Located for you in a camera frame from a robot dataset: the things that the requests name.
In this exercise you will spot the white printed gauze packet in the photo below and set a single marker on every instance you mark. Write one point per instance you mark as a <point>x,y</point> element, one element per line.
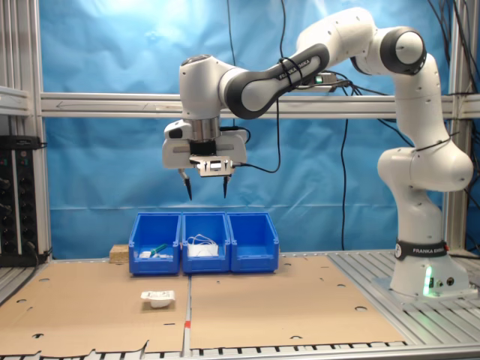
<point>158,298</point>

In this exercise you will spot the blue bin with cotton packet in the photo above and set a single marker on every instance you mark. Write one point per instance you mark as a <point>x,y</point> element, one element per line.
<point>253,264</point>

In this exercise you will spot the stack of white face masks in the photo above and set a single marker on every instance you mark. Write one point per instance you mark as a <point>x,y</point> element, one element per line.
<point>202,251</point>

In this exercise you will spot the green capped syringe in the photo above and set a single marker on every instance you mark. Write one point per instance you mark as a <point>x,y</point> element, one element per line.
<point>159,248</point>

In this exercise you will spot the white packet with green print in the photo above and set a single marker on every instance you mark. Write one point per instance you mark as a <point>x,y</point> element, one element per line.
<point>163,256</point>

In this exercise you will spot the blue bin with masks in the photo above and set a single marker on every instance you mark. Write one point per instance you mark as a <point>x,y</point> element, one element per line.
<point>205,265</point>

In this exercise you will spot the long white flat packet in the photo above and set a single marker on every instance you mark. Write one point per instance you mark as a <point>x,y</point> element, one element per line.
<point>144,254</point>

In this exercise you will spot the blue bin with syringe packets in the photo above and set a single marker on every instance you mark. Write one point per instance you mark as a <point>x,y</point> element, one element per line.
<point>153,266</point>

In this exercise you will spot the cork board block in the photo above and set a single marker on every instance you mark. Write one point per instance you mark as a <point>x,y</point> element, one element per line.
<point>119,254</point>

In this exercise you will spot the grey box-shaped device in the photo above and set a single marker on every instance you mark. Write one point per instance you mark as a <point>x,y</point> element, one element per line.
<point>324,79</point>

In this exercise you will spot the black adapter box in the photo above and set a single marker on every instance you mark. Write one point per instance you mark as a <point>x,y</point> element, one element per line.
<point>20,142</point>

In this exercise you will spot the black power strip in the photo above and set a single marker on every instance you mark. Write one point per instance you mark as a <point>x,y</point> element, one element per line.
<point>27,202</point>
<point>6,202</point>

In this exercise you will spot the short aluminium side beam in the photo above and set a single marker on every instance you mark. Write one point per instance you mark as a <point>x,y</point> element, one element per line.
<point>13,99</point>

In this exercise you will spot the wrist camera with metal bracket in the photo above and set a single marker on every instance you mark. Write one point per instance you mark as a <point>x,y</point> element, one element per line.
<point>212,165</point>

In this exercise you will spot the aluminium horizontal frame beam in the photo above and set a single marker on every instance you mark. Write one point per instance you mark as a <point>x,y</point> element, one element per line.
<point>112,105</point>

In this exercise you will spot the aluminium frame post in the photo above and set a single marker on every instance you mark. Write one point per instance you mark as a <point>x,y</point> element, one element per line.
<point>28,45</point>
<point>455,225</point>

